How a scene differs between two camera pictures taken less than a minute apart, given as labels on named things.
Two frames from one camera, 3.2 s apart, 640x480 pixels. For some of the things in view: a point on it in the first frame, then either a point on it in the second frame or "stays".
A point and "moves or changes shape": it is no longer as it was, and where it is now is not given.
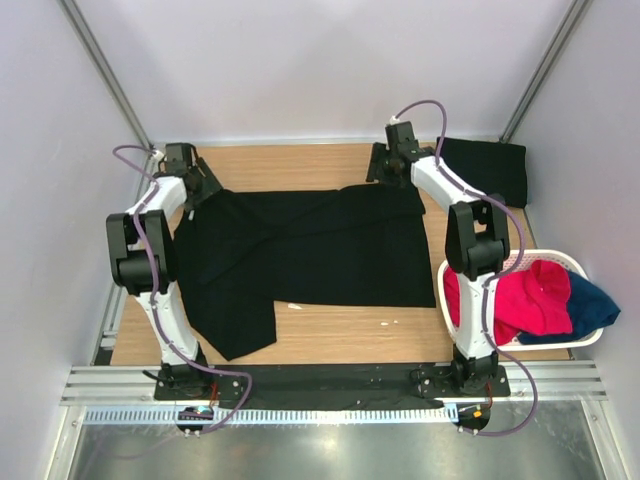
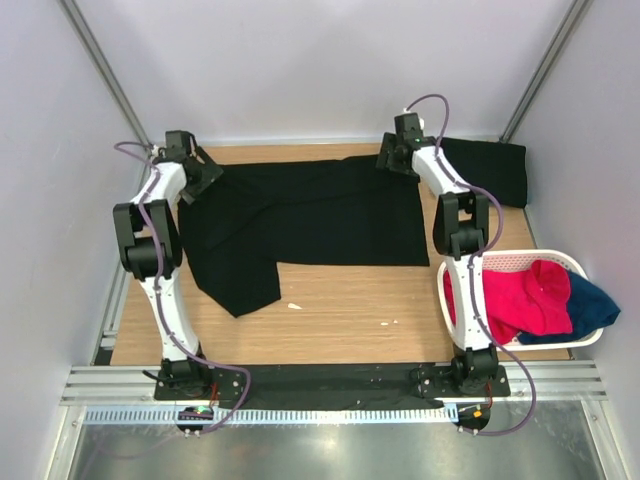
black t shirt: x=240 y=252 moves or changes shape
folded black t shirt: x=492 y=167 stays
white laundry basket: x=514 y=263 stays
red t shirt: x=534 y=300 stays
